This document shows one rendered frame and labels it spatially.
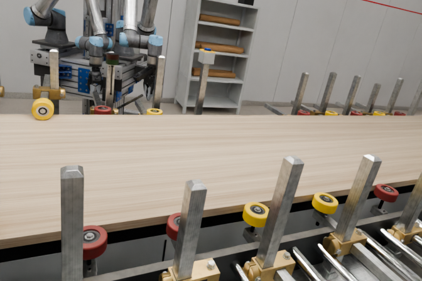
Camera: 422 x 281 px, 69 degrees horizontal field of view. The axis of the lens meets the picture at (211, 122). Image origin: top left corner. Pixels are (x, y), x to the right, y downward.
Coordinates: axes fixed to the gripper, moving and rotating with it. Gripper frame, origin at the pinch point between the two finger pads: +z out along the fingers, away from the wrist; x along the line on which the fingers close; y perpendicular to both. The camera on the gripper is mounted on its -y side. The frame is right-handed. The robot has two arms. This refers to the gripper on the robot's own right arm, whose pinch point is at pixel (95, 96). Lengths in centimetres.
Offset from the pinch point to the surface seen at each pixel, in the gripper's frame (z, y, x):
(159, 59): -32, -34, -28
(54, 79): -19.2, -34.4, 21.1
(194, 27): -35, 187, -133
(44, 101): -15, -55, 24
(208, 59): -35, -36, -55
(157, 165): -7, -98, -13
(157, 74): -24, -34, -28
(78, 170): -34, -143, 15
